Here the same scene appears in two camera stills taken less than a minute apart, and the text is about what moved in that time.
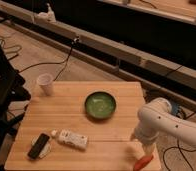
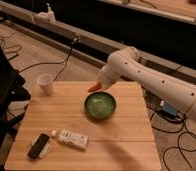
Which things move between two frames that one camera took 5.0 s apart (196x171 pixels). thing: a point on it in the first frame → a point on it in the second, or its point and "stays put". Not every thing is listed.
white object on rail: x=45 y=17 stays put
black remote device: x=38 y=146 stays put
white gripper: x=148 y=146 → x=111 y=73
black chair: x=9 y=96 stays put
